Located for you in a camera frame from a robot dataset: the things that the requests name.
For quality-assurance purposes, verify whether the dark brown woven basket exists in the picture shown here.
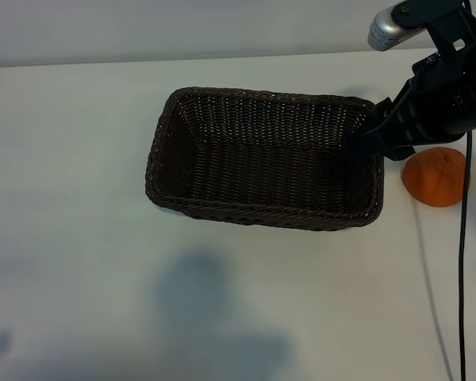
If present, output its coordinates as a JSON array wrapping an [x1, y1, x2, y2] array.
[[144, 87, 386, 232]]

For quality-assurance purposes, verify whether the orange fruit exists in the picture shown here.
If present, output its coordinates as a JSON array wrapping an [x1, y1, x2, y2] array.
[[403, 146, 472, 208]]

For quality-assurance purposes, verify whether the smooth black hanging cable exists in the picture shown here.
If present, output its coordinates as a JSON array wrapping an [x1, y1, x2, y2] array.
[[458, 129, 473, 381]]

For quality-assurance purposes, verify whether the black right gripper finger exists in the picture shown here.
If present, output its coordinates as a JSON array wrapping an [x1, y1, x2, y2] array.
[[360, 96, 393, 137], [356, 130, 416, 161]]

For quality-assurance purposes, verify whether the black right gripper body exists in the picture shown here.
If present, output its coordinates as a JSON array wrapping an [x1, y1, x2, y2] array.
[[382, 53, 464, 149]]

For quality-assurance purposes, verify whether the silver cylindrical wrist camera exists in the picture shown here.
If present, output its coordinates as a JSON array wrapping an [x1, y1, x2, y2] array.
[[367, 3, 408, 52]]

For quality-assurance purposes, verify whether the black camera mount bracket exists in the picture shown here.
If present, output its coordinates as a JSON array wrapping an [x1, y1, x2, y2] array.
[[391, 0, 476, 60]]

